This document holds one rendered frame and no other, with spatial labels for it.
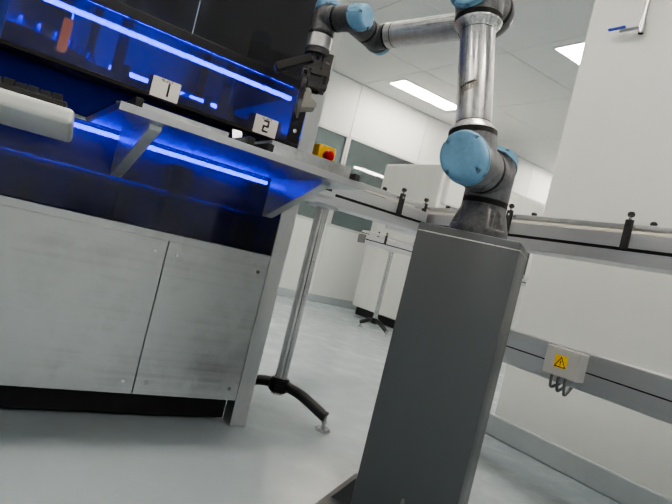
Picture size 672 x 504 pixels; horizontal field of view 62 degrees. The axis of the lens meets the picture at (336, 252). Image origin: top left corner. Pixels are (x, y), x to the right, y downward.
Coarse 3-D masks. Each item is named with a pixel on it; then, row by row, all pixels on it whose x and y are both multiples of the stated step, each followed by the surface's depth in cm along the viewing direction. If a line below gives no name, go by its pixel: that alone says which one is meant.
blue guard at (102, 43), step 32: (0, 0) 145; (32, 0) 148; (64, 0) 152; (0, 32) 145; (32, 32) 149; (64, 32) 153; (96, 32) 157; (128, 32) 162; (160, 32) 166; (96, 64) 158; (128, 64) 163; (160, 64) 167; (192, 64) 172; (224, 64) 178; (192, 96) 173; (224, 96) 179; (256, 96) 185; (288, 96) 191; (288, 128) 192
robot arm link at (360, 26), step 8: (336, 8) 163; (344, 8) 161; (352, 8) 159; (360, 8) 158; (368, 8) 160; (336, 16) 162; (344, 16) 160; (352, 16) 159; (360, 16) 158; (368, 16) 161; (336, 24) 163; (344, 24) 162; (352, 24) 160; (360, 24) 159; (368, 24) 161; (336, 32) 167; (352, 32) 164; (360, 32) 165; (368, 32) 166; (360, 40) 169
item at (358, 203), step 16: (336, 192) 218; (352, 192) 222; (384, 192) 233; (352, 208) 223; (368, 208) 227; (384, 208) 231; (400, 208) 234; (384, 224) 247; (400, 224) 237; (416, 224) 241
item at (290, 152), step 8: (280, 144) 150; (280, 152) 150; (288, 152) 152; (296, 152) 153; (304, 152) 154; (296, 160) 153; (304, 160) 155; (312, 160) 156; (320, 160) 157; (328, 160) 159; (320, 168) 158; (328, 168) 159; (336, 168) 160; (344, 168) 162; (344, 176) 162
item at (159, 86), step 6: (156, 78) 167; (162, 78) 168; (156, 84) 167; (162, 84) 168; (168, 84) 169; (174, 84) 170; (150, 90) 167; (156, 90) 167; (162, 90) 168; (174, 90) 170; (156, 96) 168; (162, 96) 169; (168, 96) 169; (174, 96) 170; (174, 102) 171
